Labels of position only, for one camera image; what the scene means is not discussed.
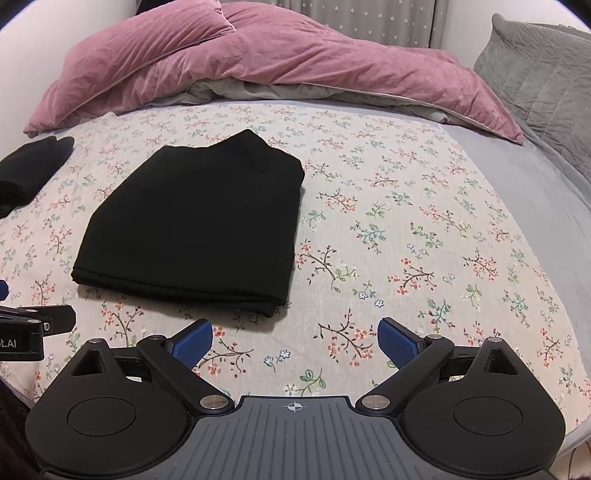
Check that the black garment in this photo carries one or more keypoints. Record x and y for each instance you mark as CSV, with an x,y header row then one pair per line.
x,y
27,170

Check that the pink duvet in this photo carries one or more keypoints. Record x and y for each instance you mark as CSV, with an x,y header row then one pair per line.
x,y
286,50

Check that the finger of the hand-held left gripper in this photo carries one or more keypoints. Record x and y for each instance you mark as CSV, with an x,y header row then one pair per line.
x,y
2,289
55,318

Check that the grey star-print curtain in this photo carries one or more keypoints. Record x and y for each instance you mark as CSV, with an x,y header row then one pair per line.
x,y
369,21

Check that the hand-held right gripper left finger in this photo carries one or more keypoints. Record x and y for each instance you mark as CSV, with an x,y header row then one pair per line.
x,y
194,344

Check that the black pants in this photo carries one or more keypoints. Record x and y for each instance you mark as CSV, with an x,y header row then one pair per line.
x,y
194,221

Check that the floral bed cover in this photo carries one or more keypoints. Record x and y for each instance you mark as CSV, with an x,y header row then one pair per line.
x,y
392,221

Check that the floral bed sheet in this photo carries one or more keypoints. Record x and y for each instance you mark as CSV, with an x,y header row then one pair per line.
x,y
535,194

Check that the grey quilted pillow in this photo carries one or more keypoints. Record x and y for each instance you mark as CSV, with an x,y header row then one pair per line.
x,y
540,83

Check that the dark brown cloth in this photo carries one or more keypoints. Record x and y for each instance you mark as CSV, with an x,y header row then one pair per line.
x,y
11,438

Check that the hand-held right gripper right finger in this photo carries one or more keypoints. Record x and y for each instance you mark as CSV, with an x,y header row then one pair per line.
x,y
397,344

